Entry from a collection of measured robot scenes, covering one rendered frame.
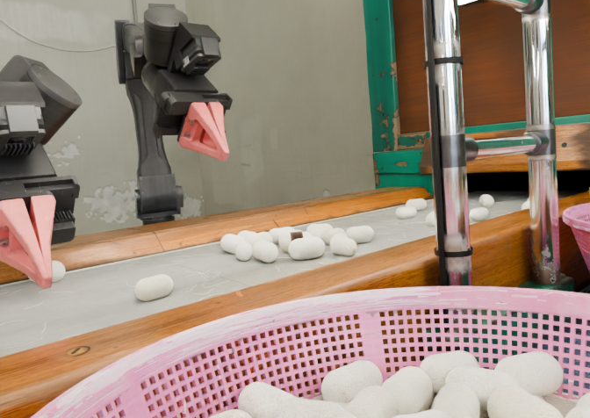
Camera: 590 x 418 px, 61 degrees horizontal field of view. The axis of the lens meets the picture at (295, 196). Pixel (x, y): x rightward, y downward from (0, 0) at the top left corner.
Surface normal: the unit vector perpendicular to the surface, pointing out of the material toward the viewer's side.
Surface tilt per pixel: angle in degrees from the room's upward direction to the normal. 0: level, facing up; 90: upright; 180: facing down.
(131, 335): 0
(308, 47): 90
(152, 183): 77
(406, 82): 90
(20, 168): 40
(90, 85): 90
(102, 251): 45
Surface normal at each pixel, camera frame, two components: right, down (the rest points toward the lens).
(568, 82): -0.75, 0.11
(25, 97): 0.36, -0.75
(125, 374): 0.85, -0.29
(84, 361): -0.07, -0.99
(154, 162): 0.34, -0.18
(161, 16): 0.18, -0.71
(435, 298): -0.23, -0.17
